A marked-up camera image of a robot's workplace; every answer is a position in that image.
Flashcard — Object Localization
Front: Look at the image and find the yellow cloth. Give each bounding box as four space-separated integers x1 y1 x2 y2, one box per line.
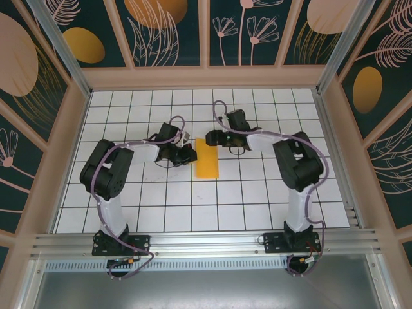
194 137 220 179

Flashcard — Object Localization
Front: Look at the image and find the grey sheet metal panel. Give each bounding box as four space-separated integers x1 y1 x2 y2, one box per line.
30 270 382 309

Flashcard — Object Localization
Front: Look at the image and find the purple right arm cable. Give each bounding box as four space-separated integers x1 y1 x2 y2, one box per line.
212 100 330 278

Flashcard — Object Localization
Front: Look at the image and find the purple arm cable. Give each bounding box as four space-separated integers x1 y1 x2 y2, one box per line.
91 115 194 281
212 100 330 278

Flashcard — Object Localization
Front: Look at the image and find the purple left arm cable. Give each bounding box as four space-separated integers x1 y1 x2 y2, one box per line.
91 115 194 281

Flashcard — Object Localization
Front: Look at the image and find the long aluminium mounting rail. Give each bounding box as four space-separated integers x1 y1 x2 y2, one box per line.
30 227 384 259

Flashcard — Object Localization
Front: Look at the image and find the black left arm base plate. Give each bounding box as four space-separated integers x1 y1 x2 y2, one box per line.
91 232 152 258

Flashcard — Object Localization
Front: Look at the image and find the slotted grey cable duct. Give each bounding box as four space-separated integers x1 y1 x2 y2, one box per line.
44 259 292 272

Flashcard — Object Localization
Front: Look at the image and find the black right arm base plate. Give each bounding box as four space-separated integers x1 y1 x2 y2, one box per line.
263 230 322 255

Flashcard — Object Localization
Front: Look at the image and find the aluminium side rail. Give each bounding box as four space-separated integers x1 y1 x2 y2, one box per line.
314 89 366 230

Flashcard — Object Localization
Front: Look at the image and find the aluminium frame post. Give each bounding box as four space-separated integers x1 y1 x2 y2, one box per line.
315 0 376 95
24 0 93 98

